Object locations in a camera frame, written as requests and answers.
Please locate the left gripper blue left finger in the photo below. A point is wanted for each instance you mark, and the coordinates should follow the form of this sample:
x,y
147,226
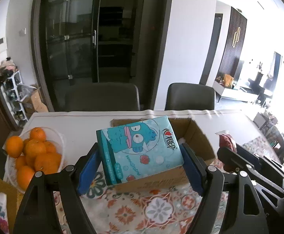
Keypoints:
x,y
86,168

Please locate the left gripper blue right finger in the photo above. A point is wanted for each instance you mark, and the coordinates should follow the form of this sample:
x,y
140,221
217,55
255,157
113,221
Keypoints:
x,y
194,167

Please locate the red snack packet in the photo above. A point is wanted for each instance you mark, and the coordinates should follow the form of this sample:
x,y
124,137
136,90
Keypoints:
x,y
226,140

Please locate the blue tissue pack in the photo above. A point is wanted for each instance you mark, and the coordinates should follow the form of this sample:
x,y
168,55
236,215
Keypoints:
x,y
137,150

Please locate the brown cardboard box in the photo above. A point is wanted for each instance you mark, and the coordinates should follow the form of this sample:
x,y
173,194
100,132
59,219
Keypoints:
x,y
186,131

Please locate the patterned tablecloth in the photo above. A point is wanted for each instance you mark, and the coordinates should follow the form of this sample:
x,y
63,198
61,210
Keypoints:
x,y
162,204

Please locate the white plastic fruit basket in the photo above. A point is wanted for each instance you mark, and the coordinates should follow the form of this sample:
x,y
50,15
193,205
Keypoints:
x,y
48,156

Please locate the orange fruit front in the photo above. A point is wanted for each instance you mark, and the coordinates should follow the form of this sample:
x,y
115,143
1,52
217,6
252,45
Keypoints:
x,y
24,176

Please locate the orange fruit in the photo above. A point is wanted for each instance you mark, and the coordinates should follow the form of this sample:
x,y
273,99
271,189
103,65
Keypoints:
x,y
38,133
24,176

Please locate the orange fruit back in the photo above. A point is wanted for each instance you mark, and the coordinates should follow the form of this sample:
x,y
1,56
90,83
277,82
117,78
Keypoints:
x,y
38,133

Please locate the grey dining chair left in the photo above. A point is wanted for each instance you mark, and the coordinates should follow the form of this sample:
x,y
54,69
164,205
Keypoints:
x,y
102,97

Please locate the grey dining chair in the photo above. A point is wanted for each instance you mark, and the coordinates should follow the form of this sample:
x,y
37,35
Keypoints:
x,y
102,97
189,96

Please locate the grey dining chair right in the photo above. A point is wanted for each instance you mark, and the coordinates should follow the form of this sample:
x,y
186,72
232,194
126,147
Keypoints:
x,y
189,96

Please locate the white tv console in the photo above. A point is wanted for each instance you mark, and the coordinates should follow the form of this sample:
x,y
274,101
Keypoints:
x,y
227,88

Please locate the white shoe rack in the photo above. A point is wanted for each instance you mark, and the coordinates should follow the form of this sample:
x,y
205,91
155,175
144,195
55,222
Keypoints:
x,y
22,100

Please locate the dark glass door cabinet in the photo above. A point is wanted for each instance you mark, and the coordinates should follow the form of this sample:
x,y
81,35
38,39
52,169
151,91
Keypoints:
x,y
98,41

